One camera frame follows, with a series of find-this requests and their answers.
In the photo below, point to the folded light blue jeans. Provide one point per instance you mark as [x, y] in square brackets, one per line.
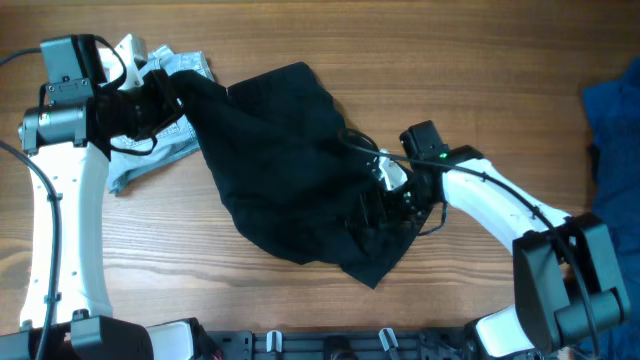
[174, 142]

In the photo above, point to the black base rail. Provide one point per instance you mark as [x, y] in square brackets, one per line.
[383, 344]

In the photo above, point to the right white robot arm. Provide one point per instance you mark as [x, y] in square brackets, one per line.
[568, 286]

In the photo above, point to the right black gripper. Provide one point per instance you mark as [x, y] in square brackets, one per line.
[388, 216]

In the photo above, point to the black shorts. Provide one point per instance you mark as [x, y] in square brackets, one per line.
[291, 186]

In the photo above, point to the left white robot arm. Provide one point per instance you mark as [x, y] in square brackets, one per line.
[95, 92]

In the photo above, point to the blue clothes pile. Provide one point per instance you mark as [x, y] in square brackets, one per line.
[612, 110]

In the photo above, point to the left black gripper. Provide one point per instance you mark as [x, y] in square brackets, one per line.
[161, 86]

